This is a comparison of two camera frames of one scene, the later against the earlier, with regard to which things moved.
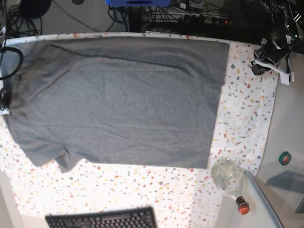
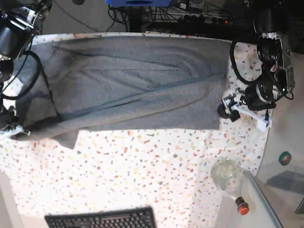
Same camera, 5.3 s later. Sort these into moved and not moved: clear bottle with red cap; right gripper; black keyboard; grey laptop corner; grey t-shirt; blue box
Moved: right gripper; grey t-shirt
Not moved: grey laptop corner; blue box; clear bottle with red cap; black keyboard
